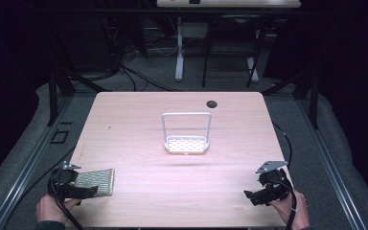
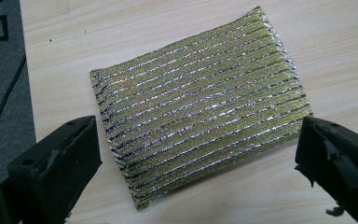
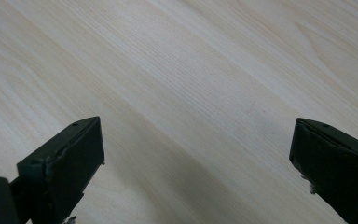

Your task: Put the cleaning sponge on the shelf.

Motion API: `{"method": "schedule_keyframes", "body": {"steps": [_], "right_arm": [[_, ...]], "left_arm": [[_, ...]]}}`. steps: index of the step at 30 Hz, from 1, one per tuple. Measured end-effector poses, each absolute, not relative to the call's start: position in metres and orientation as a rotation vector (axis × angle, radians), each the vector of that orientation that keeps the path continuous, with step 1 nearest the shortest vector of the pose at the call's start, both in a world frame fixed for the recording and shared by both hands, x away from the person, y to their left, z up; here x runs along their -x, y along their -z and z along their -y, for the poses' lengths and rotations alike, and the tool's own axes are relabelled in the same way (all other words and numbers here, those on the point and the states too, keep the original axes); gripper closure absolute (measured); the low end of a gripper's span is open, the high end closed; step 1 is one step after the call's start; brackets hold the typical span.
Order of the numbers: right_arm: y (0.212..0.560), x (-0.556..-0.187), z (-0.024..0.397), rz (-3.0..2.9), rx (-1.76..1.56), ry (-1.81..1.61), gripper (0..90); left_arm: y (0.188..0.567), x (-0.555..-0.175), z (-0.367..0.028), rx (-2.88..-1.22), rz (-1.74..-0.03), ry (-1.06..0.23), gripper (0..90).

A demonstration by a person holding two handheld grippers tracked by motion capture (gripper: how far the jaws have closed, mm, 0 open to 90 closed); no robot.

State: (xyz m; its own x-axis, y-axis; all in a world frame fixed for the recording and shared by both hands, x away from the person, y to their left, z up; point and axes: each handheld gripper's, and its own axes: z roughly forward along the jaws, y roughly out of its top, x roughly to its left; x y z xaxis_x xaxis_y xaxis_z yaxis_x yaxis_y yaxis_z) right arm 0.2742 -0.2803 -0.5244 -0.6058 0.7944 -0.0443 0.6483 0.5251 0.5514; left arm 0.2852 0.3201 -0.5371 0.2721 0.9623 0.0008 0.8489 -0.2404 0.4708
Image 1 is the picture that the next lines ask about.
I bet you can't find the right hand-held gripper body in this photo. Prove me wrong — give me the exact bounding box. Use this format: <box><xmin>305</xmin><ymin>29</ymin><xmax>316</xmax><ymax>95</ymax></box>
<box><xmin>254</xmin><ymin>160</ymin><xmax>293</xmax><ymax>204</ymax></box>

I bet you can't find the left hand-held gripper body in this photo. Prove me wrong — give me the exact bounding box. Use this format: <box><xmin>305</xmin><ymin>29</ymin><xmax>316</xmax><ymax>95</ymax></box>
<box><xmin>47</xmin><ymin>160</ymin><xmax>82</xmax><ymax>203</ymax></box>

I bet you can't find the green patterned sponge cloth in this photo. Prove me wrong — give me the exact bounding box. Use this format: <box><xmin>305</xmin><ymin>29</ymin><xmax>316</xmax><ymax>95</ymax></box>
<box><xmin>73</xmin><ymin>168</ymin><xmax>116</xmax><ymax>198</ymax></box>

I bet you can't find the white metal sponge rack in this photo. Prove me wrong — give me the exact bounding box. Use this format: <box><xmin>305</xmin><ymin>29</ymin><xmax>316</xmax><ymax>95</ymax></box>
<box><xmin>161</xmin><ymin>111</ymin><xmax>213</xmax><ymax>155</ymax></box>

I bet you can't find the person's right hand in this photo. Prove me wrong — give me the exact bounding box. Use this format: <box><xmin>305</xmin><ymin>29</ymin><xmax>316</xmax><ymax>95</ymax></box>
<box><xmin>267</xmin><ymin>187</ymin><xmax>311</xmax><ymax>230</ymax></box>

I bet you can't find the person's left hand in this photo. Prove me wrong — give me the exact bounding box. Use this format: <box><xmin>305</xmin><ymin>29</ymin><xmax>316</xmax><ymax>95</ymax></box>
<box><xmin>34</xmin><ymin>194</ymin><xmax>82</xmax><ymax>224</ymax></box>

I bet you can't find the black chair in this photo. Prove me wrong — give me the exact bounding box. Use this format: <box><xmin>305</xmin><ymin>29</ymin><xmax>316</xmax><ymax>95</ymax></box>
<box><xmin>201</xmin><ymin>13</ymin><xmax>270</xmax><ymax>89</ymax></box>

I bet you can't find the desk with white legs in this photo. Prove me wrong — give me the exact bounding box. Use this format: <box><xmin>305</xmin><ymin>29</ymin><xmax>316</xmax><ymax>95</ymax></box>
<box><xmin>155</xmin><ymin>0</ymin><xmax>303</xmax><ymax>83</ymax></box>

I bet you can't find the thin black cable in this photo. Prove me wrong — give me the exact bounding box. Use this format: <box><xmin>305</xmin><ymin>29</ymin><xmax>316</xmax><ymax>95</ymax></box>
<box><xmin>0</xmin><ymin>146</ymin><xmax>77</xmax><ymax>230</ymax></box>

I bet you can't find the grey metal floor rail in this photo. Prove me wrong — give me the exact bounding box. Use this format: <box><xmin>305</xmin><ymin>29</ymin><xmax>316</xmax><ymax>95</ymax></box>
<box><xmin>296</xmin><ymin>95</ymin><xmax>368</xmax><ymax>230</ymax></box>
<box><xmin>0</xmin><ymin>95</ymin><xmax>75</xmax><ymax>230</ymax></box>

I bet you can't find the black frame post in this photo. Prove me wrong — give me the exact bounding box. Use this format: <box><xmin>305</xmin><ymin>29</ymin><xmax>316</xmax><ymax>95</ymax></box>
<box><xmin>262</xmin><ymin>65</ymin><xmax>321</xmax><ymax>130</ymax></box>
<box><xmin>46</xmin><ymin>68</ymin><xmax>78</xmax><ymax>127</ymax></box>

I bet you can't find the bundle of floor cables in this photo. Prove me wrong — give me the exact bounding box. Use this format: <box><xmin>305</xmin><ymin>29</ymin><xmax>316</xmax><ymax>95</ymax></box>
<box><xmin>108</xmin><ymin>44</ymin><xmax>181</xmax><ymax>94</ymax></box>

